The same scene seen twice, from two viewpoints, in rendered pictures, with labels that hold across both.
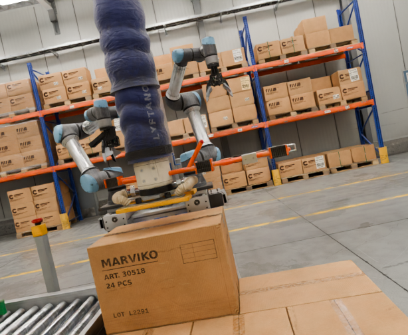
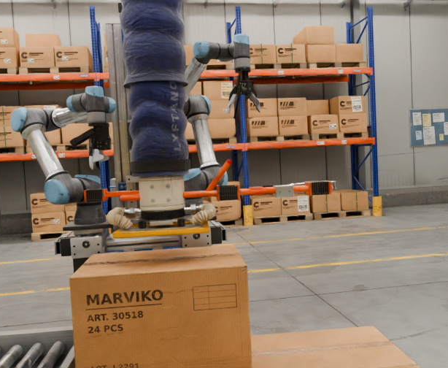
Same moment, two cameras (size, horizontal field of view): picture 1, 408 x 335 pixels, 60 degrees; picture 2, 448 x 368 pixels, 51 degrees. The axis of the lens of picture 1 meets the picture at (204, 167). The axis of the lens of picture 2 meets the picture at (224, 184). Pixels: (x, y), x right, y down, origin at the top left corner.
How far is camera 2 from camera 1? 0.34 m
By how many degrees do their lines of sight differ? 10
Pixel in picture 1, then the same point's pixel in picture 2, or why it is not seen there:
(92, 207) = not seen: outside the picture
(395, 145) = (390, 196)
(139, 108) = (162, 109)
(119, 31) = (153, 9)
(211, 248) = (231, 295)
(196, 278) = (206, 331)
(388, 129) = (384, 175)
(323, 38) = (327, 52)
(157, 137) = (179, 149)
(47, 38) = not seen: outside the picture
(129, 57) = (161, 43)
